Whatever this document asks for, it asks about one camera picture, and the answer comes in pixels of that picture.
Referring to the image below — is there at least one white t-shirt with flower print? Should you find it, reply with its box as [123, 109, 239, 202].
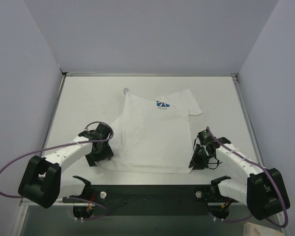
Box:
[99, 89, 202, 174]

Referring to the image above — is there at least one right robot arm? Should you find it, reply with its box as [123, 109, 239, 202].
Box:
[189, 128, 291, 220]

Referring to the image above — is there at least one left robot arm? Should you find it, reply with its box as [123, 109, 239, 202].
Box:
[18, 122, 114, 208]

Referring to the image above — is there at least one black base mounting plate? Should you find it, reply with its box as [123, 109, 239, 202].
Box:
[62, 185, 233, 219]

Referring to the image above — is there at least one beige object at corner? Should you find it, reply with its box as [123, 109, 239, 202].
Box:
[243, 223, 284, 236]

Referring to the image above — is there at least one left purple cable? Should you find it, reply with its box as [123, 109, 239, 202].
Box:
[0, 120, 115, 221]

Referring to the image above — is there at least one aluminium frame rail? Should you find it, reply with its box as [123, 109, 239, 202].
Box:
[19, 72, 285, 206]

